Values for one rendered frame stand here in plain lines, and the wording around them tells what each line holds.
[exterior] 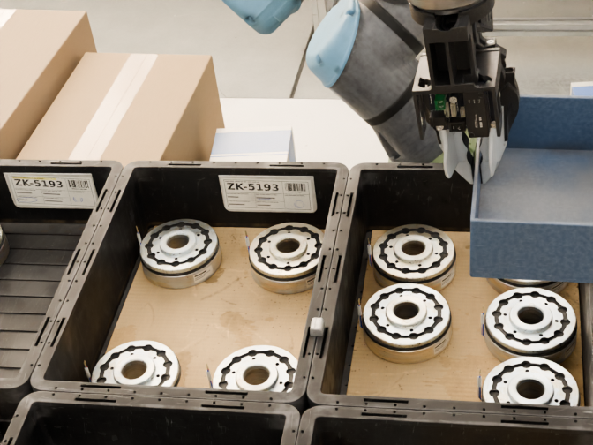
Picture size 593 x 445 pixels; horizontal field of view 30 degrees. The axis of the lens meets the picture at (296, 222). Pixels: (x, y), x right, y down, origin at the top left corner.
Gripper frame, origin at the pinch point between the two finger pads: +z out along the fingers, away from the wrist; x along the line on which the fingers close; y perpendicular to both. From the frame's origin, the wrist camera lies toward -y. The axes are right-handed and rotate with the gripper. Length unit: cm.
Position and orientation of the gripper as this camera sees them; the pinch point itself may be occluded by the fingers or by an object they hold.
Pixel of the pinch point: (477, 166)
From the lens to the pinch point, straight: 108.5
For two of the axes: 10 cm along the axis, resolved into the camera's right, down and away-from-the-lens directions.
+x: 9.6, -0.2, -2.9
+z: 2.0, 7.6, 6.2
